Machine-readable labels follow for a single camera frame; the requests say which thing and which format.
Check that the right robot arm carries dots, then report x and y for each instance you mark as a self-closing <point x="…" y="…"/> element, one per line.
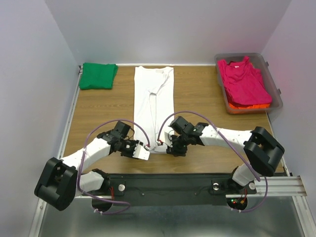
<point x="259" y="150"/>

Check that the orange t shirt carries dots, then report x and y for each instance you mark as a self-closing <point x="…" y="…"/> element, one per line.
<point x="251" y="107"/>

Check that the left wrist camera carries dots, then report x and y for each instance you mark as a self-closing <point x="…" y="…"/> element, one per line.
<point x="141" y="152"/>

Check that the aluminium rail frame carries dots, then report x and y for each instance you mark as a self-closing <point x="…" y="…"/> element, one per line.
<point x="283" y="210"/>

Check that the clear plastic bin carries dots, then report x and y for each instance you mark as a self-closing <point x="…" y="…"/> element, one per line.
<point x="258" y="62"/>

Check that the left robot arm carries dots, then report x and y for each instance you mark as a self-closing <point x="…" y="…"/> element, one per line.
<point x="63" y="179"/>

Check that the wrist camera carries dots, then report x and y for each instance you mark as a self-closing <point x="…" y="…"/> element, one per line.
<point x="141" y="152"/>
<point x="165" y="138"/>

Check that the white t shirt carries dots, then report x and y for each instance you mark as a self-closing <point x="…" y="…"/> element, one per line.
<point x="153" y="103"/>

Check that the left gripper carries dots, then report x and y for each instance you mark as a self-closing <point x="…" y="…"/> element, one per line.
<point x="134" y="142"/>

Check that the pink t shirt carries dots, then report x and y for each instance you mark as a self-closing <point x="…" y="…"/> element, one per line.
<point x="243" y="83"/>

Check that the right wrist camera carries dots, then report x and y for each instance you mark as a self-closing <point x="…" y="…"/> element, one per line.
<point x="165" y="138"/>

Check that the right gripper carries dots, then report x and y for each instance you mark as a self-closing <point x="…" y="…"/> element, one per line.
<point x="175" y="150"/>

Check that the folded green t shirt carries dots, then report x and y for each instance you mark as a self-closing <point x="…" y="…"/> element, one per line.
<point x="97" y="76"/>

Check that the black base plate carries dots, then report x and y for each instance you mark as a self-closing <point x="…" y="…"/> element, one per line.
<point x="172" y="189"/>

